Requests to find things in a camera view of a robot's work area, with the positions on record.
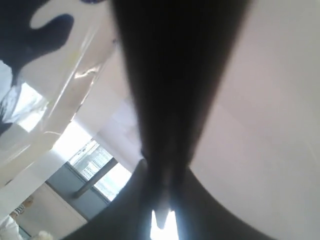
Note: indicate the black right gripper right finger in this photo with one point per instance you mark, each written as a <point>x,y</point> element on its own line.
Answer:
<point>199,216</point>

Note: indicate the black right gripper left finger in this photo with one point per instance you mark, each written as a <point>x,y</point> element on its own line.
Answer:
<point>127,217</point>

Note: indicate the black paintbrush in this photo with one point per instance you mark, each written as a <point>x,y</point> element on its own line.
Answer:
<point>176,52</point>

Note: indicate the white paint tray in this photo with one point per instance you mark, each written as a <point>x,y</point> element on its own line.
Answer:
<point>59,59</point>

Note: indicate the person in white shirt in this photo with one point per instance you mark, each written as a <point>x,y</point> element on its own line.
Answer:
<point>10,230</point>

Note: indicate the window with dark frame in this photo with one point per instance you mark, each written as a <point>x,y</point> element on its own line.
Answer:
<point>92,176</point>

